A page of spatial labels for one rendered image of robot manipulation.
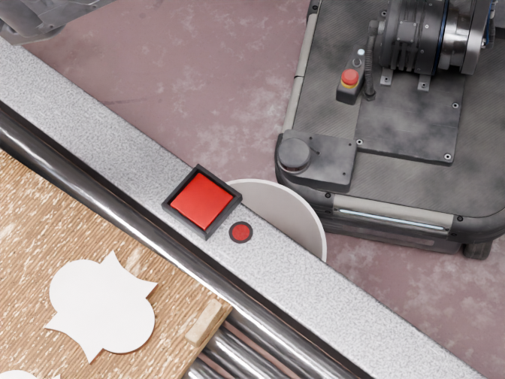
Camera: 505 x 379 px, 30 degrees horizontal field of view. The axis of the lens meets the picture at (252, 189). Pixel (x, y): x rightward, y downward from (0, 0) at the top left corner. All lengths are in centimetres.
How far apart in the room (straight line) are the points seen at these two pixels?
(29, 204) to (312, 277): 38
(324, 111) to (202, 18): 58
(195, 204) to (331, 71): 97
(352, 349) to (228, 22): 149
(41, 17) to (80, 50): 169
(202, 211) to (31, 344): 27
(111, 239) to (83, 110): 21
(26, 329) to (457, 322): 120
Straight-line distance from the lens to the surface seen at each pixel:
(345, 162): 198
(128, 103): 242
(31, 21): 86
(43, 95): 137
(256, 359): 116
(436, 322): 216
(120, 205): 126
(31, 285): 122
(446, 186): 202
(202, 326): 113
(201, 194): 123
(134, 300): 117
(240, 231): 122
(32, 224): 125
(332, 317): 118
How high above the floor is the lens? 204
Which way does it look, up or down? 64 degrees down
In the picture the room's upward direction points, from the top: 6 degrees counter-clockwise
